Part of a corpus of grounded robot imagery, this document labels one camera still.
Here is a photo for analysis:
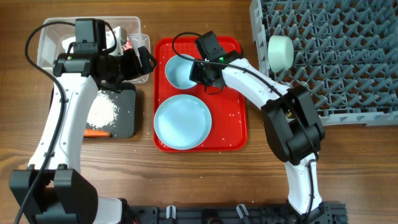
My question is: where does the right black cable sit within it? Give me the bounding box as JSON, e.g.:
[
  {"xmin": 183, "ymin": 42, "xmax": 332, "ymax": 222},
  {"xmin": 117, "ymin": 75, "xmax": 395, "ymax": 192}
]
[{"xmin": 171, "ymin": 32, "xmax": 320, "ymax": 218}]

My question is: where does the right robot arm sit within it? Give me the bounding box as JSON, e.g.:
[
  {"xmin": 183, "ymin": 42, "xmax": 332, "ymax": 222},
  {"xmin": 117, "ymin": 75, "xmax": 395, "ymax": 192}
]
[{"xmin": 190, "ymin": 31, "xmax": 325, "ymax": 222}]

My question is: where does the small blue bowl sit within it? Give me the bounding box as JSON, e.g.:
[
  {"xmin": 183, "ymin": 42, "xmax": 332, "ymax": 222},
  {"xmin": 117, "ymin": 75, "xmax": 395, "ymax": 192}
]
[{"xmin": 165, "ymin": 55, "xmax": 197, "ymax": 90}]

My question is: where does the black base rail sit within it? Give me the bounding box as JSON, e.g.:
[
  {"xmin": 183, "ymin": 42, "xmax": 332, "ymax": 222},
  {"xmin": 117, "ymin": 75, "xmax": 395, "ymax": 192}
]
[{"xmin": 130, "ymin": 202, "xmax": 348, "ymax": 224}]

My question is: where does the light blue plate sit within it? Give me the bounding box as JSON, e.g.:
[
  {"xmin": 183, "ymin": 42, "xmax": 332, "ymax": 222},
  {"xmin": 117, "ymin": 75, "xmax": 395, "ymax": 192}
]
[{"xmin": 154, "ymin": 94, "xmax": 213, "ymax": 151}]

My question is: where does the grey dishwasher rack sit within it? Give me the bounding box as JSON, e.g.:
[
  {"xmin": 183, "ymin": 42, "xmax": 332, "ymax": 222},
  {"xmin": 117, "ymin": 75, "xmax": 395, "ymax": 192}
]
[{"xmin": 249, "ymin": 0, "xmax": 397, "ymax": 126}]

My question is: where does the green bowl with rice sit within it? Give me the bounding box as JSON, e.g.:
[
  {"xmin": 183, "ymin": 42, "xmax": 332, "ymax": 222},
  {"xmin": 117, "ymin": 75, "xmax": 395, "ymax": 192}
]
[{"xmin": 267, "ymin": 35, "xmax": 294, "ymax": 73}]

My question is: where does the red serving tray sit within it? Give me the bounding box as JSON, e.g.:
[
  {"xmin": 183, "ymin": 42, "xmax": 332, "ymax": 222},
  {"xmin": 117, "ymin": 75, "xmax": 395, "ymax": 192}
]
[{"xmin": 153, "ymin": 37, "xmax": 248, "ymax": 152}]

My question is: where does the orange carrot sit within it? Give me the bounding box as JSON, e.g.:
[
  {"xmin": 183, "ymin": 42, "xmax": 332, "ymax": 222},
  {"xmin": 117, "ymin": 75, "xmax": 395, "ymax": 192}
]
[{"xmin": 83, "ymin": 129, "xmax": 113, "ymax": 138}]

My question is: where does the left black cable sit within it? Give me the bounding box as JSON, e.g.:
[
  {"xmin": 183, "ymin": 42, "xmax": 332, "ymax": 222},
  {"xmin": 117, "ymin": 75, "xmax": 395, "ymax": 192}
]
[{"xmin": 14, "ymin": 21, "xmax": 77, "ymax": 224}]

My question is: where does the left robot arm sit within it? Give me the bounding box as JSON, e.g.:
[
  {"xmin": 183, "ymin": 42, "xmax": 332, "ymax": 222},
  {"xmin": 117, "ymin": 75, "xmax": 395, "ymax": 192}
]
[{"xmin": 9, "ymin": 18, "xmax": 157, "ymax": 223}]

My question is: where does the clear plastic bin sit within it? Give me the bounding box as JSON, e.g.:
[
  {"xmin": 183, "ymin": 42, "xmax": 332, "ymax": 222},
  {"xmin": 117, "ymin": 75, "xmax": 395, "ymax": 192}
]
[{"xmin": 37, "ymin": 16, "xmax": 150, "ymax": 73}]

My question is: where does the red snack wrapper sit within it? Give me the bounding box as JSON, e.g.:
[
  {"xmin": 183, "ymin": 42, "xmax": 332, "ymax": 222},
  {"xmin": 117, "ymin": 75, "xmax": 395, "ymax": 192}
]
[{"xmin": 122, "ymin": 39, "xmax": 133, "ymax": 51}]

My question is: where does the black tray bin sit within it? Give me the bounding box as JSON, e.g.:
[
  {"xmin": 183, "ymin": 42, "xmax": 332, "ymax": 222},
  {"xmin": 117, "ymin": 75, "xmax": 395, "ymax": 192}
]
[{"xmin": 42, "ymin": 77, "xmax": 136, "ymax": 143}]

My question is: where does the black cable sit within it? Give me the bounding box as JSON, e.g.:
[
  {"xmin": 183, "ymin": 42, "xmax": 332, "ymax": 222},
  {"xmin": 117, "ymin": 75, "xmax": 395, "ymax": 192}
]
[
  {"xmin": 171, "ymin": 32, "xmax": 320, "ymax": 218},
  {"xmin": 14, "ymin": 21, "xmax": 77, "ymax": 224}
]

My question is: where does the white rice pile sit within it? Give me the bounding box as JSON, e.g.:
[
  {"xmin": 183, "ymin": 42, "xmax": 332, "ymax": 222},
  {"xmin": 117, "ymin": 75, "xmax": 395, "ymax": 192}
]
[{"xmin": 86, "ymin": 90, "xmax": 119, "ymax": 129}]

